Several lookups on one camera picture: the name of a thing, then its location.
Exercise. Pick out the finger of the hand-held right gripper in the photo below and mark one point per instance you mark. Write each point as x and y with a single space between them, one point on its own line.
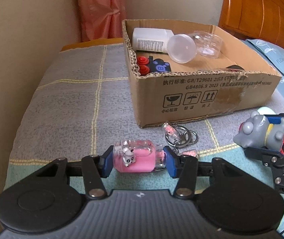
280 121
264 153

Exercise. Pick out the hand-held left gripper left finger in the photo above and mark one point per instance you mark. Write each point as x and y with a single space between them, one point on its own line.
107 163

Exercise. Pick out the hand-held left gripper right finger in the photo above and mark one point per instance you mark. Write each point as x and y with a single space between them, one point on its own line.
171 164

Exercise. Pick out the grey elephant toy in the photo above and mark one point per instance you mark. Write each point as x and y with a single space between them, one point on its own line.
259 134

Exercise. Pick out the black oval case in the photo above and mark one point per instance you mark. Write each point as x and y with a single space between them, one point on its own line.
234 67

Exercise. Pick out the cardboard box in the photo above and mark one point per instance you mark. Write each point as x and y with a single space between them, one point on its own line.
206 97

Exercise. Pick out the black toy with red buttons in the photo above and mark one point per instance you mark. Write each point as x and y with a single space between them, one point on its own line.
156 66

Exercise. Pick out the clear jar with white lid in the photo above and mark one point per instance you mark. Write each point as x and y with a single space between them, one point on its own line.
181 49

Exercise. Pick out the white plastic bottle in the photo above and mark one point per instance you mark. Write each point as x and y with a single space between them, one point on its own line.
149 41

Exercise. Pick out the mint green oval case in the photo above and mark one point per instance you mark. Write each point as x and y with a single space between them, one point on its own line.
265 110

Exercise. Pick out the blue flowered pillow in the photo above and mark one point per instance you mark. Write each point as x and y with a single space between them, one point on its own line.
276 54

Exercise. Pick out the grey green checked blanket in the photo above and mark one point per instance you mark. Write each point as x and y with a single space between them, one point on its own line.
69 104

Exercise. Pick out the wooden bed headboard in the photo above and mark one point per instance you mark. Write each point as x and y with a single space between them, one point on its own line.
264 7

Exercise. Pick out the pink curtain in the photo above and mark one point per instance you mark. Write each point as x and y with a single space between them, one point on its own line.
99 10

